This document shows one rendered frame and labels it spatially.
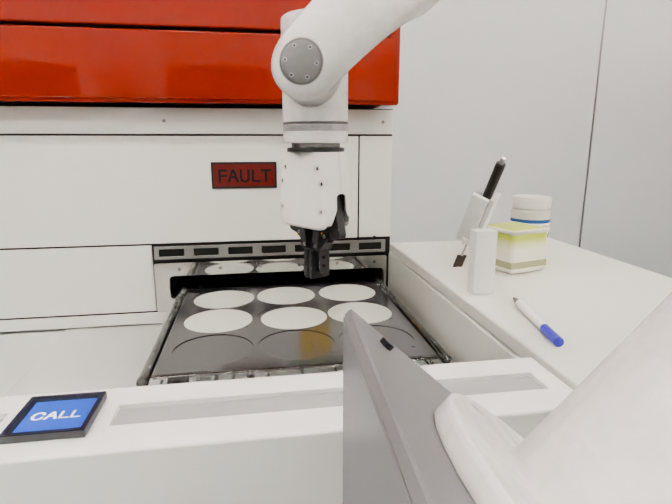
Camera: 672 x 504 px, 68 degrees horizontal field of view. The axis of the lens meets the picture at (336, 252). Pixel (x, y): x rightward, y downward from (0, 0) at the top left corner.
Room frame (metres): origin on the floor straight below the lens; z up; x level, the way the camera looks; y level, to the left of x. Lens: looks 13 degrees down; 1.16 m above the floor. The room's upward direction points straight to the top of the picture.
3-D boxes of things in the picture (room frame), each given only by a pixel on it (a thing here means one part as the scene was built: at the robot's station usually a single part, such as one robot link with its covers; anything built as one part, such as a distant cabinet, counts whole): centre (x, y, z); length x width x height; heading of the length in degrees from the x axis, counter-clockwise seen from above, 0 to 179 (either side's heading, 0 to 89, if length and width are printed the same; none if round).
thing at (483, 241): (0.66, -0.19, 1.03); 0.06 x 0.04 x 0.13; 9
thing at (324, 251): (0.65, 0.02, 1.01); 0.03 x 0.03 x 0.07; 41
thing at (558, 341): (0.53, -0.22, 0.97); 0.14 x 0.01 x 0.01; 178
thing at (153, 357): (0.70, 0.25, 0.90); 0.37 x 0.01 x 0.01; 9
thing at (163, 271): (0.93, 0.12, 0.89); 0.44 x 0.02 x 0.10; 99
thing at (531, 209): (0.94, -0.37, 1.01); 0.07 x 0.07 x 0.10
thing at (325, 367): (0.55, 0.04, 0.90); 0.38 x 0.01 x 0.01; 99
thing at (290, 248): (0.94, 0.12, 0.96); 0.44 x 0.01 x 0.02; 99
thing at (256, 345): (0.73, 0.07, 0.90); 0.34 x 0.34 x 0.01; 9
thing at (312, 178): (0.67, 0.03, 1.11); 0.10 x 0.07 x 0.11; 41
